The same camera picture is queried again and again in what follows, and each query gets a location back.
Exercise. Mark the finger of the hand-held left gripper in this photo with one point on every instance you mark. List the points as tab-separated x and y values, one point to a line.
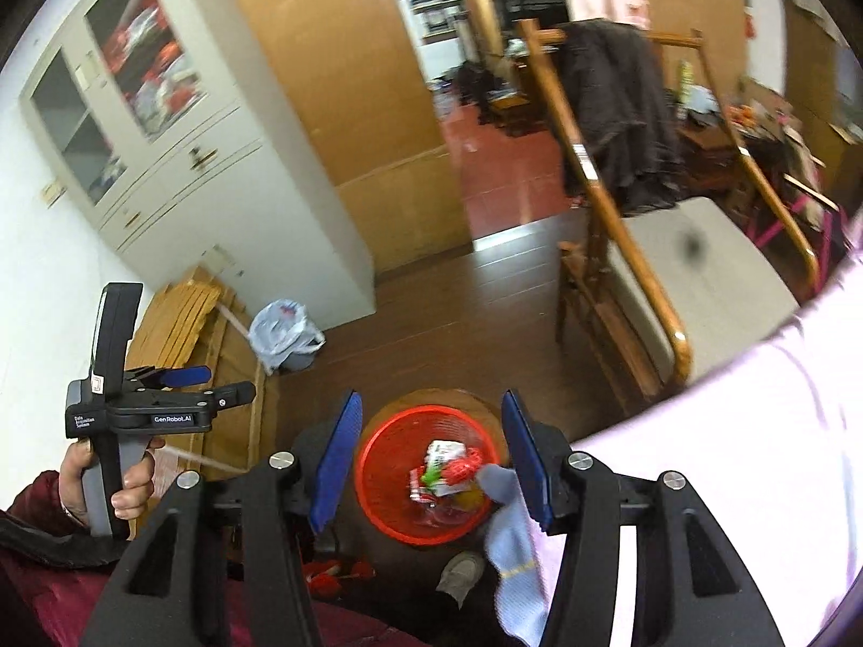
179	375
229	394

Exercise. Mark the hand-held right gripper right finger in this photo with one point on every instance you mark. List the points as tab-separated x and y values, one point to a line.
526	458

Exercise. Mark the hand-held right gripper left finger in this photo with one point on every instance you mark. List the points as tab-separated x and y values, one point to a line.
337	458

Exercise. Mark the red plastic basket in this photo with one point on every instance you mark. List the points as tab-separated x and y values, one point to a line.
384	485

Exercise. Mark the red snack wrapper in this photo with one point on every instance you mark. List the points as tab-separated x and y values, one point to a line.
462	468

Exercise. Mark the green milk carton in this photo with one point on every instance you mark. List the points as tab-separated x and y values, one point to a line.
441	450

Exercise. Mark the person's left forearm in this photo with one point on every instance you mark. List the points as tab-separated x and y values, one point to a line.
27	509

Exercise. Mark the person's left hand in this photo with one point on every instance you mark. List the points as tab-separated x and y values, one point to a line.
135	488

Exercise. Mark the yellow bamboo seat mat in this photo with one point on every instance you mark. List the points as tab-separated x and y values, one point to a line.
175	310

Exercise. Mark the small grey bin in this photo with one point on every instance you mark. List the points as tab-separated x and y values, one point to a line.
296	360

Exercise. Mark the white plastic bag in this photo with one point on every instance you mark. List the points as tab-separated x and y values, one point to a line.
280	327

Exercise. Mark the light blue dotted cloth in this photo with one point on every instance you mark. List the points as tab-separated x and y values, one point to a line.
512	552

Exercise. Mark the person's white left shoe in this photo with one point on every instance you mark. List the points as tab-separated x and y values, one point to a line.
462	576

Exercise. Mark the white cabinet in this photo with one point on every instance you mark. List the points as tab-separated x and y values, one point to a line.
222	168

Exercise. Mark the purple printed tablecloth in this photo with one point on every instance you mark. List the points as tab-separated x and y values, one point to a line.
741	451

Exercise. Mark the wooden armchair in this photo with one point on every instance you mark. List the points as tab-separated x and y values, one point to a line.
647	276

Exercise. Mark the grey seat cushion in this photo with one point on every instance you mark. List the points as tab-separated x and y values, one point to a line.
708	296

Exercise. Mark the wooden door panel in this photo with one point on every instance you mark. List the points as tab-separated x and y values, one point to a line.
337	81

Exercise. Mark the small wooden stool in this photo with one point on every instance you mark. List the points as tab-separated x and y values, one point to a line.
509	108

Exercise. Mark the dark jacket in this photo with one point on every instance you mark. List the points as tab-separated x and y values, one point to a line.
613	114

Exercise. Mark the dark wooden side table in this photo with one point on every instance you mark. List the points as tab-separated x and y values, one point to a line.
708	141

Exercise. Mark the white green bottle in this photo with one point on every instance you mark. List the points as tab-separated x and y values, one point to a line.
686	79

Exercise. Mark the pink frame trolley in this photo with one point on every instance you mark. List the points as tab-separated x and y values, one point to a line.
795	215

